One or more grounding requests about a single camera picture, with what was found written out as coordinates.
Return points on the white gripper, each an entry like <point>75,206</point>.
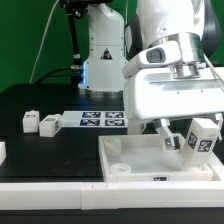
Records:
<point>155,94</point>

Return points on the white left fence piece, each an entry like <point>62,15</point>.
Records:
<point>2,152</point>

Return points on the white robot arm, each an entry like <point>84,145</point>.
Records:
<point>113,43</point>

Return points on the white marker sheet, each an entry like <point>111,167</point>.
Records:
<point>91,119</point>

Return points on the white front fence rail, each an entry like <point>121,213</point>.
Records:
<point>93,196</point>

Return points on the white square table top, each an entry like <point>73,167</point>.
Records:
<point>138,158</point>

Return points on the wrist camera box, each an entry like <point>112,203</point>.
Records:
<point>161,55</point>

